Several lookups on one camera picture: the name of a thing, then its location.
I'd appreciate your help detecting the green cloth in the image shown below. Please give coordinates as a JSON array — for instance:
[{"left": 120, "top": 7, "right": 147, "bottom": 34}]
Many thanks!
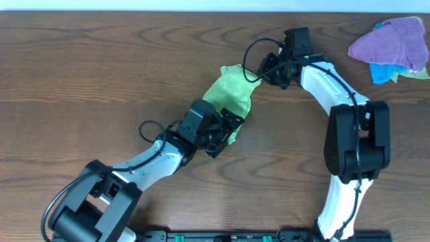
[
  {"left": 202, "top": 63, "right": 263, "bottom": 145},
  {"left": 391, "top": 68, "right": 429, "bottom": 83}
]

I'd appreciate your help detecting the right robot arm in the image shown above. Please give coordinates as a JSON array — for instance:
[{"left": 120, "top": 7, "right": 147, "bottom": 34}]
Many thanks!
[{"left": 259, "top": 50, "right": 390, "bottom": 241}]

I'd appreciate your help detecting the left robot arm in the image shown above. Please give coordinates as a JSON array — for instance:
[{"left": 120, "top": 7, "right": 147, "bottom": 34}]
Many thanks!
[{"left": 40, "top": 100, "right": 245, "bottom": 242}]

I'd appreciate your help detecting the blue cloth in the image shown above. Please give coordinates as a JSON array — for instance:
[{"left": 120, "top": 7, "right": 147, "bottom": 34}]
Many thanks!
[{"left": 367, "top": 19, "right": 413, "bottom": 84}]

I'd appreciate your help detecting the purple cloth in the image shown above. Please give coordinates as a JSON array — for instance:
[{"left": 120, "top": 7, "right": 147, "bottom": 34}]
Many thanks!
[{"left": 348, "top": 17, "right": 429, "bottom": 71}]

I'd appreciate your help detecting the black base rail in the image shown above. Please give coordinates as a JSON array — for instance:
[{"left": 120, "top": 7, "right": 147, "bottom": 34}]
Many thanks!
[{"left": 136, "top": 229, "right": 393, "bottom": 242}]

